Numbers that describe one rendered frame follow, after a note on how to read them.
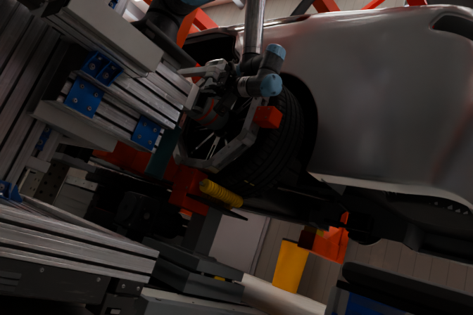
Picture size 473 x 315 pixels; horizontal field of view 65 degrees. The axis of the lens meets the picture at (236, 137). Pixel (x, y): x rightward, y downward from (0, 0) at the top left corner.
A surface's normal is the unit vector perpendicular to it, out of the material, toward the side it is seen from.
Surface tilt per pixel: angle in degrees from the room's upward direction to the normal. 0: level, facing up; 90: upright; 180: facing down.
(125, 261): 90
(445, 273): 90
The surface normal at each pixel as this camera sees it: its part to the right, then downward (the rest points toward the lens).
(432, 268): -0.56, -0.42
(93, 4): 0.77, 0.07
